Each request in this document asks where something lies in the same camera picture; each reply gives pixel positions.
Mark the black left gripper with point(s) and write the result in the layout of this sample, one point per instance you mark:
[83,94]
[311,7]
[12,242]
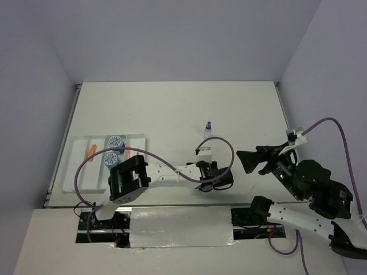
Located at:
[213,164]

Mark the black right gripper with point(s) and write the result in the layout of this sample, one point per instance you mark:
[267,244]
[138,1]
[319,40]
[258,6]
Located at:
[266,152]

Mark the small clear spray bottle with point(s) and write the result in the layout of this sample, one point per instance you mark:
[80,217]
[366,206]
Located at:
[208,130]

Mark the blue slime jar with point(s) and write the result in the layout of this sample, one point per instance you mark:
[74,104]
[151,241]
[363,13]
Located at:
[116,141]
[111,159]

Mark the orange translucent case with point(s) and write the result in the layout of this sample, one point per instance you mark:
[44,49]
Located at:
[92,150]

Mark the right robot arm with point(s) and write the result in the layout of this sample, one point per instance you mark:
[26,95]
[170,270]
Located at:
[305,181]

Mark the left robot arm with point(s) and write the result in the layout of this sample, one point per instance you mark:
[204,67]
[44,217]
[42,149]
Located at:
[130,179]

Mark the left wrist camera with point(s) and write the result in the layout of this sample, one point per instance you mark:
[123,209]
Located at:
[203,154]

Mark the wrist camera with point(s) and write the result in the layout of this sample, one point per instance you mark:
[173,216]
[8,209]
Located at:
[295,139]
[203,154]

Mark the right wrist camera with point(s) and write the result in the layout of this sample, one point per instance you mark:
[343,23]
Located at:
[295,139]

